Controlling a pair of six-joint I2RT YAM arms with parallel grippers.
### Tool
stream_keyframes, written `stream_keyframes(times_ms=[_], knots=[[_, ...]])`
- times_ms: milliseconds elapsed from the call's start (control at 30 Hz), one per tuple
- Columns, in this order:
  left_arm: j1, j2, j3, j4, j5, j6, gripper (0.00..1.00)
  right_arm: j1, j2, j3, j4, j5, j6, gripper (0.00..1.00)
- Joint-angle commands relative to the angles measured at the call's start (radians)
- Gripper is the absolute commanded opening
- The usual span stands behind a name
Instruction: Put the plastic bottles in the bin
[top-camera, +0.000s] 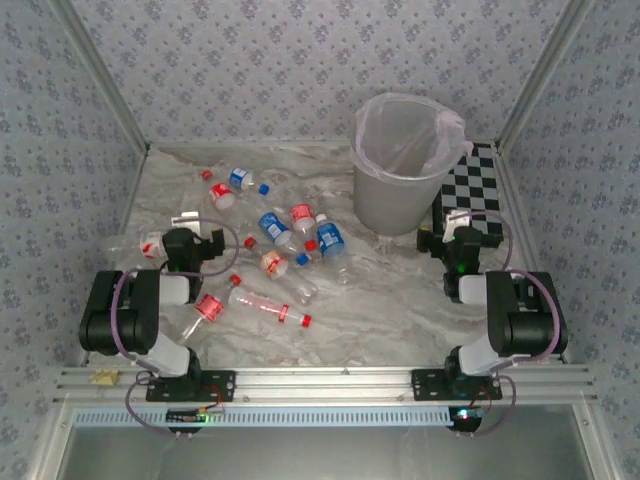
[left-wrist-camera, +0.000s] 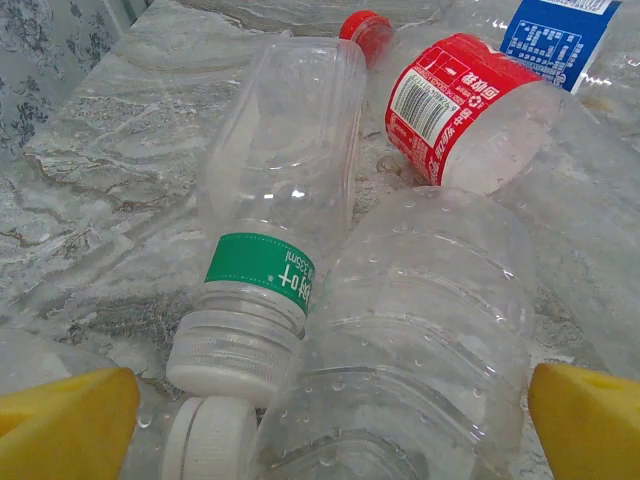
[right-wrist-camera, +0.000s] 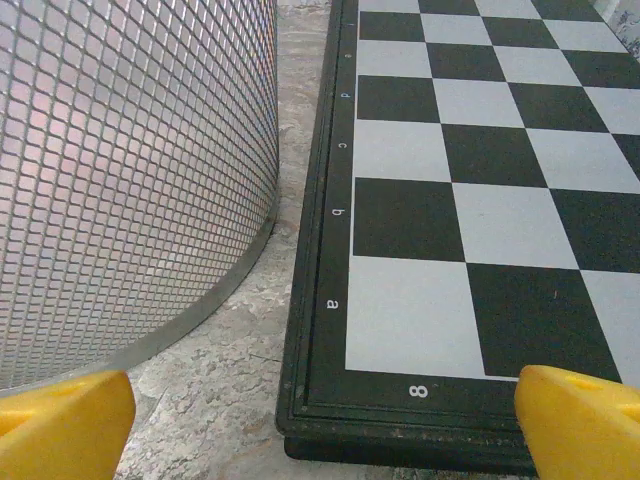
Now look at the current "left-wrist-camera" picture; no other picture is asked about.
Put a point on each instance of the large blue label plastic bottle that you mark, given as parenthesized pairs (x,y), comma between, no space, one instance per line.
(550,40)

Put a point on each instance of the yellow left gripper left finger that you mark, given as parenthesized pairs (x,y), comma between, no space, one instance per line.
(65,430)

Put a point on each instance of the red label red cap bottle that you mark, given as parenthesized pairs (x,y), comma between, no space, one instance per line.
(440,100)

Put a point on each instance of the green label clear plastic bottle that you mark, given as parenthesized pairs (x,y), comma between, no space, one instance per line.
(280,150)

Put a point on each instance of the clear bottle white cap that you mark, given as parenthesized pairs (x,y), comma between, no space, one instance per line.
(210,440)

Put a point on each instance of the clear ribbed plastic bottle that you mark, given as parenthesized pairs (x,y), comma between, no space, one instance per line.
(415,325)
(590,225)

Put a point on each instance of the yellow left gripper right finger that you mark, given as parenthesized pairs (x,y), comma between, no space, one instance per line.
(590,430)

